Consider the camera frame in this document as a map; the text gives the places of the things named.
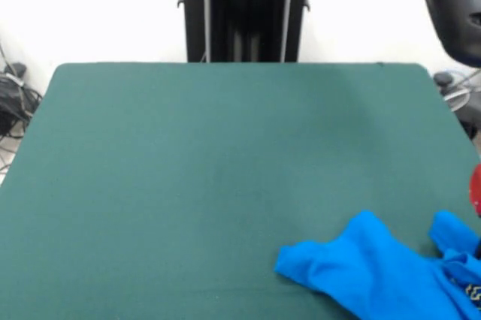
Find dark green table cloth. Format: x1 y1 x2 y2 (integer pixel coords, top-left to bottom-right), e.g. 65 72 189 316
0 62 481 320

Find grey and blue cables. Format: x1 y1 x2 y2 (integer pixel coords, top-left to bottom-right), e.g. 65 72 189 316
437 68 481 92

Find blue laundry item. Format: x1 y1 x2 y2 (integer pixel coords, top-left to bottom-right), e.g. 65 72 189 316
273 209 481 320

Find black floor cable tangle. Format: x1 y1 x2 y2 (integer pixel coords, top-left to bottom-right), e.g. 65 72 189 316
0 40 45 177

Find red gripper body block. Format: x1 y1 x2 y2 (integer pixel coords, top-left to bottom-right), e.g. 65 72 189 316
469 164 481 216

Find black equipment case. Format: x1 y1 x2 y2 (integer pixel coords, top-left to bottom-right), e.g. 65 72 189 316
456 89 481 140

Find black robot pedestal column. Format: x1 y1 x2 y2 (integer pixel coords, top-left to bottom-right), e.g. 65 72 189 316
176 0 326 64

